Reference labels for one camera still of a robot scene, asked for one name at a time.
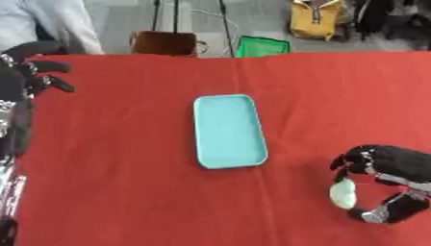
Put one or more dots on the person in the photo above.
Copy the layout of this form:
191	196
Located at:
45	24

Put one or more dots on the pale mint rounded object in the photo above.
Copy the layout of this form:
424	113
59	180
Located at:
343	193

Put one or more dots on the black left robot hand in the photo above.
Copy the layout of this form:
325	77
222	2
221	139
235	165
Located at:
17	80

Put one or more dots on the black bag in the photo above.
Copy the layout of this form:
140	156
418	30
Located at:
372	16

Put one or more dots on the light blue rectangular tray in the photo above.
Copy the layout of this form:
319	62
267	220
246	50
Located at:
228	130

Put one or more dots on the black tripod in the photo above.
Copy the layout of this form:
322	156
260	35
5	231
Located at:
191	22

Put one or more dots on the green box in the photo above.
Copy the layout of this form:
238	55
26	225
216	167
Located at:
262	47

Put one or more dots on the yellow bag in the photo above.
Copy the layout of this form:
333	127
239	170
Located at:
316	18

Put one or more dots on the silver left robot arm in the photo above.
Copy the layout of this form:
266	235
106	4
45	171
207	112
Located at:
8	185

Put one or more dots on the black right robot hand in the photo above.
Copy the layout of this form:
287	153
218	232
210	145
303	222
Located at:
399	163

